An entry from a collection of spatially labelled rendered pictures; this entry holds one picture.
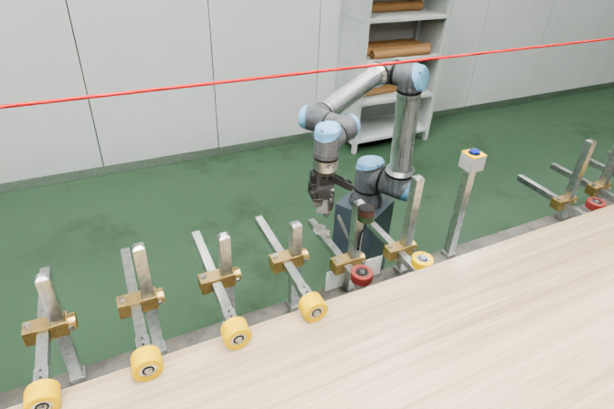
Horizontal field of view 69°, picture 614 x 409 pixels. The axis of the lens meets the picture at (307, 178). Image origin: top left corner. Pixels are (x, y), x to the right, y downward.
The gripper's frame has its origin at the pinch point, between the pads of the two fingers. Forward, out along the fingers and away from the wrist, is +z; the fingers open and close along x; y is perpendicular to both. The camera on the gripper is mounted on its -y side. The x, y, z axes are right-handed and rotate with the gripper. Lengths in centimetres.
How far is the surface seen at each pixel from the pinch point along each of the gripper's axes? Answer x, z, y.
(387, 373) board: 62, 11, 2
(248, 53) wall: -253, 7, -14
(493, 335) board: 59, 11, -35
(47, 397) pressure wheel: 51, 4, 88
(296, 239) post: 15.7, -2.7, 16.6
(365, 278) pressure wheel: 26.4, 10.7, -6.1
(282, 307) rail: 13.2, 31.4, 20.5
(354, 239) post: 11.9, 4.7, -6.8
